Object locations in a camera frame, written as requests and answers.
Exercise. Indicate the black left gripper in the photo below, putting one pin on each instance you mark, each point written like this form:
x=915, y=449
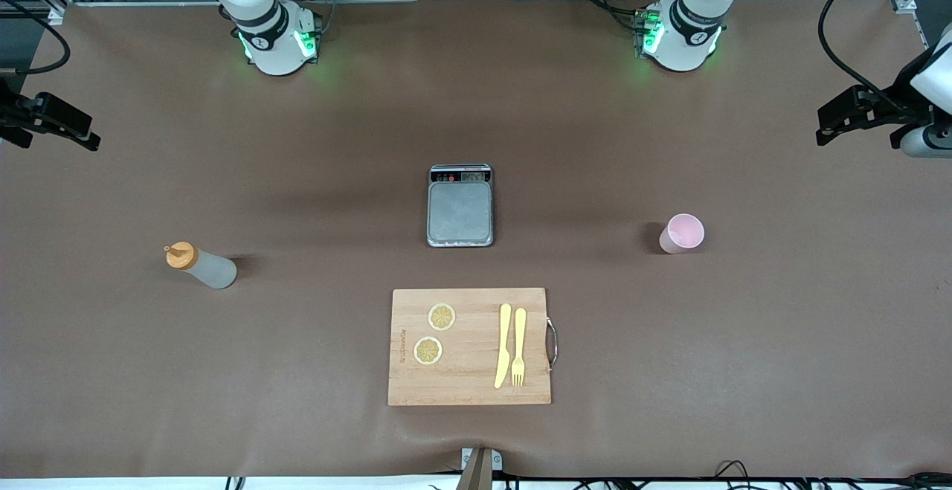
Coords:
x=886, y=108

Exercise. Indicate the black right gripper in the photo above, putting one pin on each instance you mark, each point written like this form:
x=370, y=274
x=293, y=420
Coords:
x=16, y=112

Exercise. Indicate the translucent sauce bottle orange cap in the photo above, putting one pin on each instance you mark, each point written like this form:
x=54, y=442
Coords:
x=212, y=271

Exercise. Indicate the pink plastic cup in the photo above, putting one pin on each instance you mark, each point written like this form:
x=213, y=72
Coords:
x=680, y=233

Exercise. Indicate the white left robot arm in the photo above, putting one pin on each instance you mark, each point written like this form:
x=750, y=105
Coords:
x=684, y=40

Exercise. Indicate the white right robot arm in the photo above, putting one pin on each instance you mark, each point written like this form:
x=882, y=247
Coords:
x=275, y=51

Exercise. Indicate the brown table cover mat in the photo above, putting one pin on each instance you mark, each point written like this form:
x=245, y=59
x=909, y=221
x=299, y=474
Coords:
x=223, y=401

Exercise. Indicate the yellow plastic fork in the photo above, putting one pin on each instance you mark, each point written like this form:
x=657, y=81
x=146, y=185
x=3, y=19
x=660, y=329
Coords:
x=519, y=334

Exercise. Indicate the silver digital kitchen scale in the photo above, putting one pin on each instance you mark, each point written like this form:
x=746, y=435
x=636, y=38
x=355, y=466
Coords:
x=460, y=211

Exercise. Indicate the yellow plastic knife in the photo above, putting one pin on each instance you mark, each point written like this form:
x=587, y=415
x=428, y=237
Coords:
x=504, y=341

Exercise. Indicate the yellow lemon slice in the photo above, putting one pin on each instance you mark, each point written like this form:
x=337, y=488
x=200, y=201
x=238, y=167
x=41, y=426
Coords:
x=442, y=317
x=428, y=350

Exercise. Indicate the wooden cutting board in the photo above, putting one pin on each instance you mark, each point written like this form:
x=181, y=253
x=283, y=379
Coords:
x=468, y=386

